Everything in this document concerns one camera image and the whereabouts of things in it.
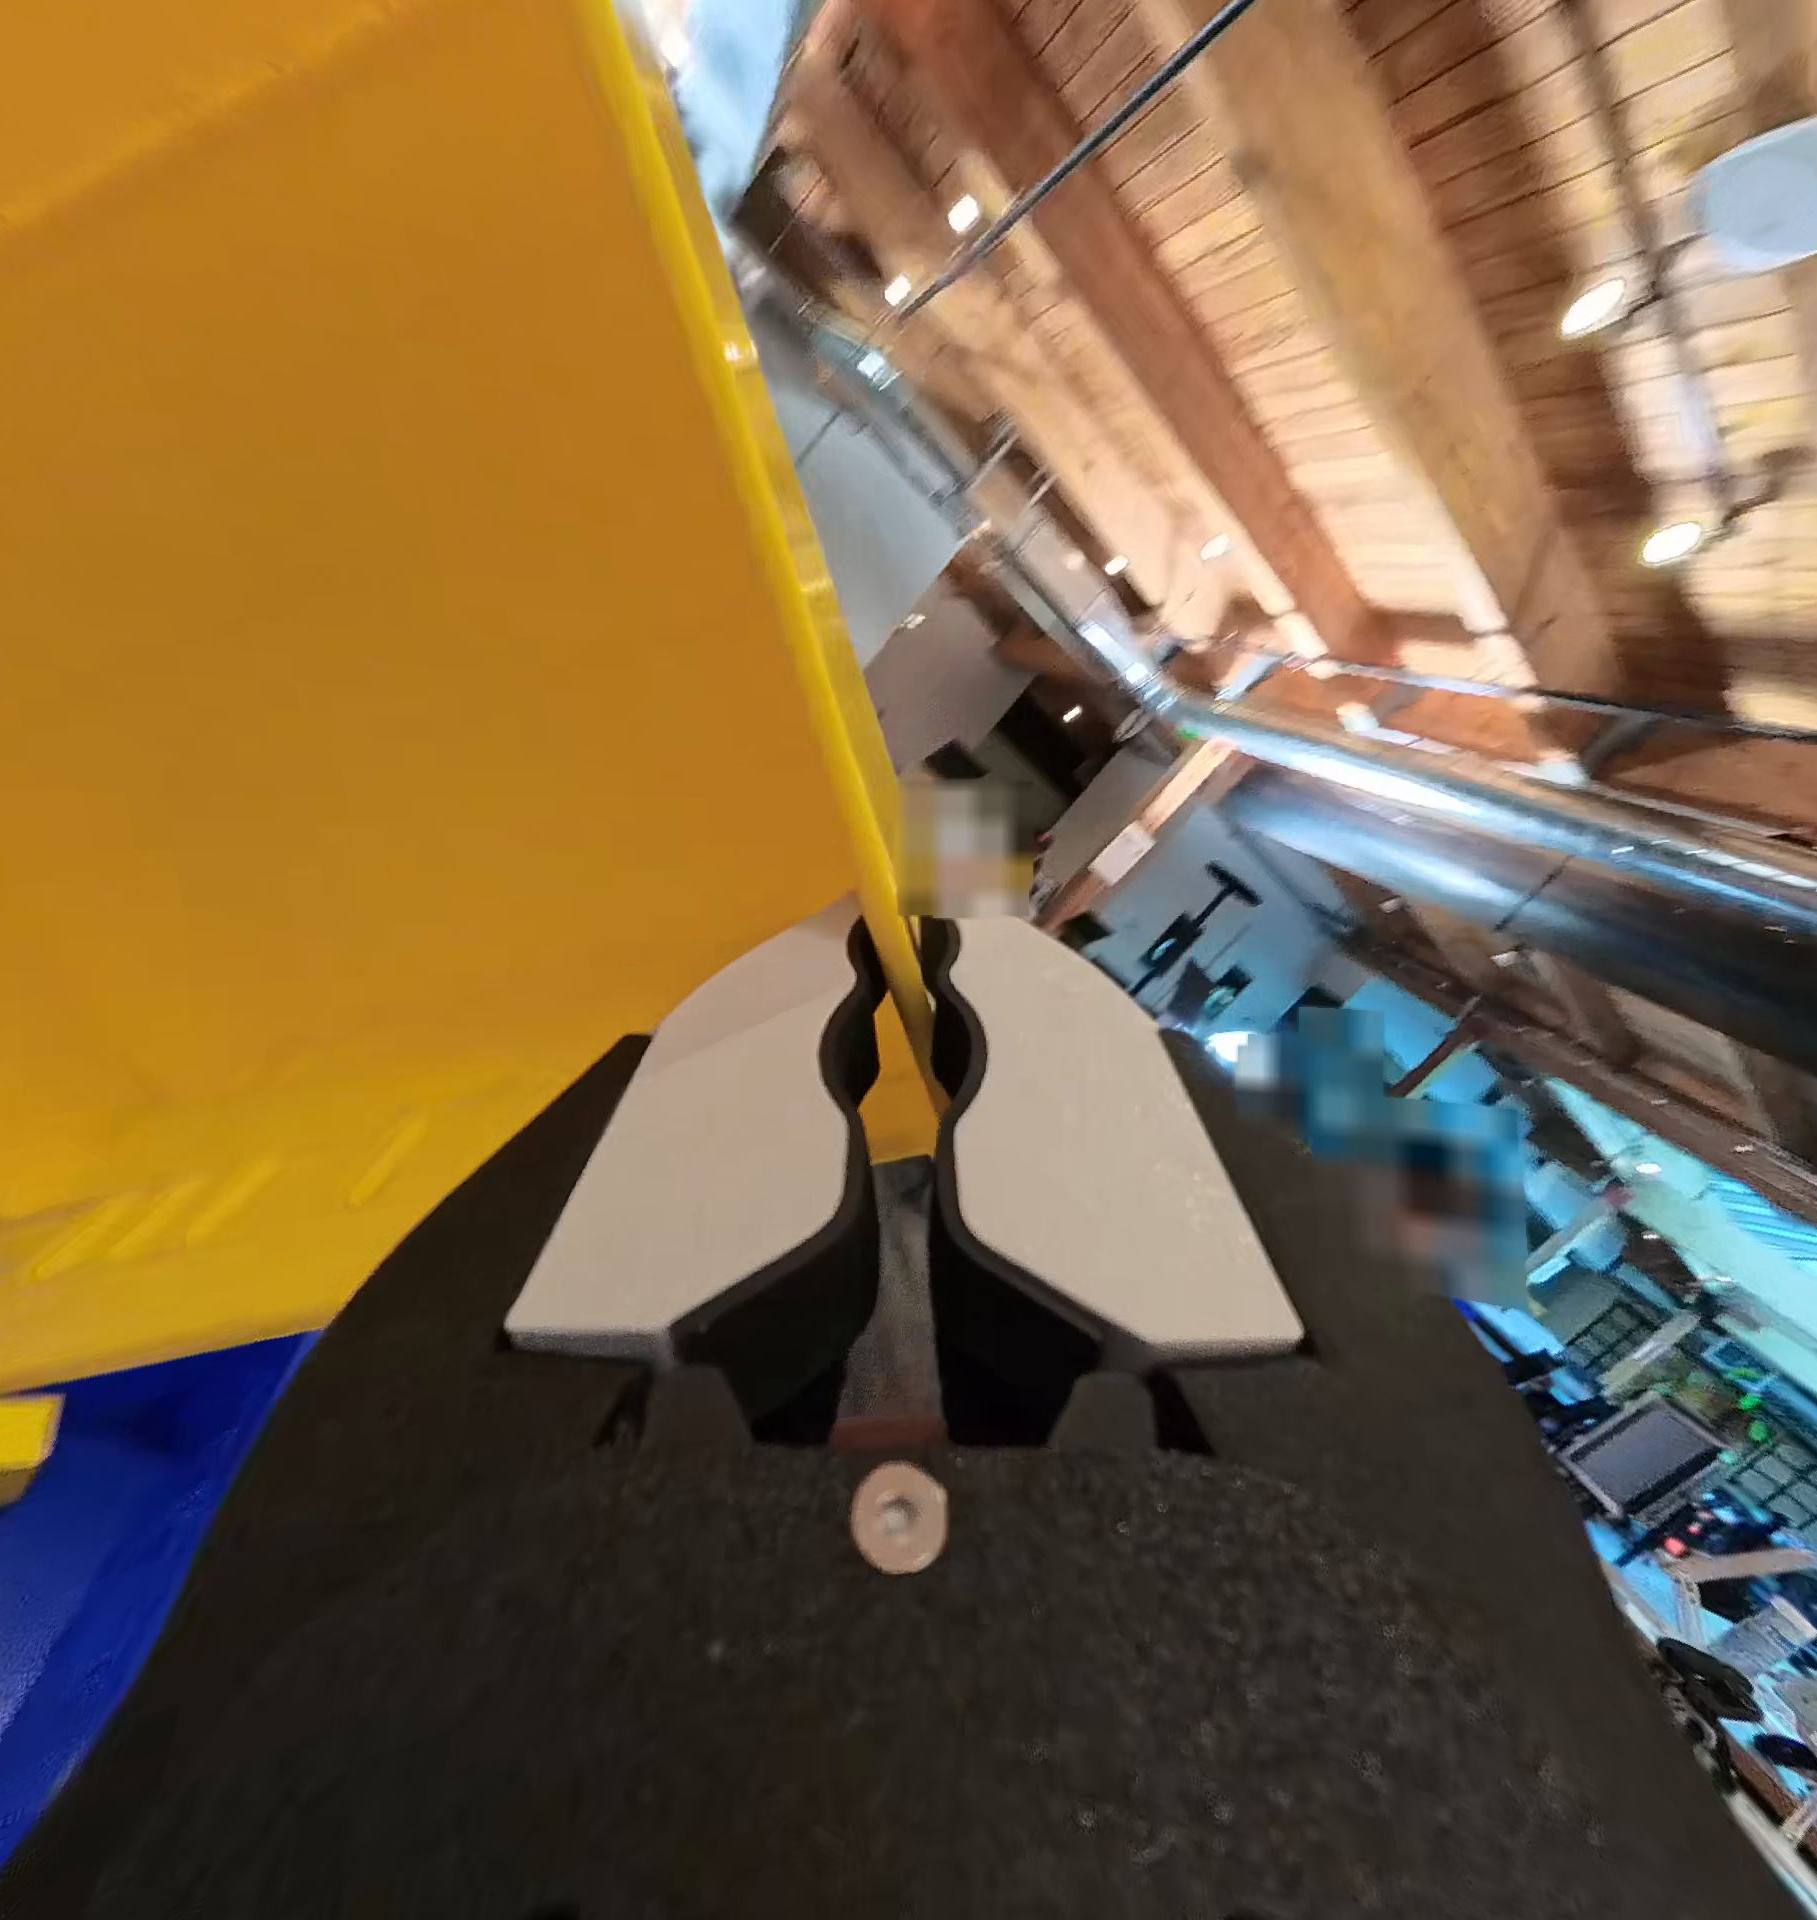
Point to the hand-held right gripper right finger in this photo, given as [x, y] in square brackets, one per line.
[1119, 1185]

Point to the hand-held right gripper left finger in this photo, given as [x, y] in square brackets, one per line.
[698, 1185]

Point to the yellow plastic box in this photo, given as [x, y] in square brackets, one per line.
[325, 602]

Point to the blue plastic box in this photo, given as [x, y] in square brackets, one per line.
[69, 1618]

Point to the black round-top pole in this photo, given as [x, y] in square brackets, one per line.
[1224, 897]

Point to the metal ceiling rod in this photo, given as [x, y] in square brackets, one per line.
[1089, 143]

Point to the silver ventilation duct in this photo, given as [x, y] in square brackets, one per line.
[1450, 793]

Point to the large dark ventilation duct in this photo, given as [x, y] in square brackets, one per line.
[1674, 945]

